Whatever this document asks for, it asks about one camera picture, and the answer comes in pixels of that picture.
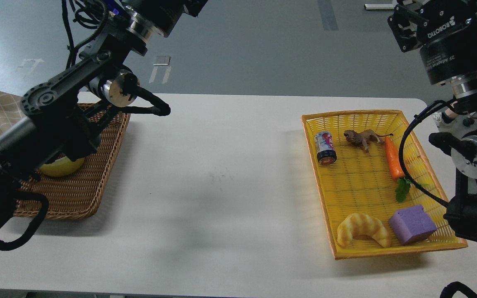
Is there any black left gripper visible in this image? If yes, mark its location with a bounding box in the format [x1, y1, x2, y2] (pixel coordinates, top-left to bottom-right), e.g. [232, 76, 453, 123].
[123, 0, 208, 39]

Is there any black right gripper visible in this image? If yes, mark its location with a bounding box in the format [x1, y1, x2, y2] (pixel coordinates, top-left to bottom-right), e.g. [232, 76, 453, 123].
[388, 0, 477, 85]

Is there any yellow tape roll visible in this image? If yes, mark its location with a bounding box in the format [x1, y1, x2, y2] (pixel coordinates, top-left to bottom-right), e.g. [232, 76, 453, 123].
[39, 156, 85, 178]

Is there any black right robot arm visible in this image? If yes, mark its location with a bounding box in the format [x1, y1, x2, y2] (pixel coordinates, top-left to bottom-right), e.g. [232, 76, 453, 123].
[388, 0, 477, 242]

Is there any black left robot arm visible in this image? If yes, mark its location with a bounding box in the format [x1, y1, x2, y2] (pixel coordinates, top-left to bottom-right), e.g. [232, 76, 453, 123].
[0, 0, 206, 251]

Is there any white metal floor stand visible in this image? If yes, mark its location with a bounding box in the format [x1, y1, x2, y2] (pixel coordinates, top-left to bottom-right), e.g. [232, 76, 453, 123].
[364, 4, 396, 11]

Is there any white sneaker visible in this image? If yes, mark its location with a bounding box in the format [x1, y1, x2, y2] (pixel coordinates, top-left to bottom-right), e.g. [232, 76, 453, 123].
[432, 109, 458, 132]

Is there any brown toy lion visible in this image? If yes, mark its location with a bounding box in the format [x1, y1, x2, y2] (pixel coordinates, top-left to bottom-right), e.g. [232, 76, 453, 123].
[343, 130, 394, 153]

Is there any small drink can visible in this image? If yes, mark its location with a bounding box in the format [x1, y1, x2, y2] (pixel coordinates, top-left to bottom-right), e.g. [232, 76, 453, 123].
[314, 131, 337, 166]

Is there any orange toy carrot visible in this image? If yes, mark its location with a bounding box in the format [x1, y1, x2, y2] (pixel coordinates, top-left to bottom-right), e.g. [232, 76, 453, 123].
[384, 136, 413, 203]

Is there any yellow plastic basket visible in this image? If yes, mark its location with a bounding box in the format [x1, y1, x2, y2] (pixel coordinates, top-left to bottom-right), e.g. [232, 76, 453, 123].
[301, 110, 468, 260]

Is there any brown wicker basket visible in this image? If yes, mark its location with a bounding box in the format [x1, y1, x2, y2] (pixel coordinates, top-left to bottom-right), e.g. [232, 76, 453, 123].
[20, 113, 130, 219]

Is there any purple foam block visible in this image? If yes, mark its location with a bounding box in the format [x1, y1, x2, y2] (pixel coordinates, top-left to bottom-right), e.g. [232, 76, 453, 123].
[388, 205, 437, 246]

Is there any toy croissant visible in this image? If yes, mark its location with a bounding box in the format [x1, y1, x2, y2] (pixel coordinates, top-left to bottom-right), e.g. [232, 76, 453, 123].
[337, 213, 392, 248]

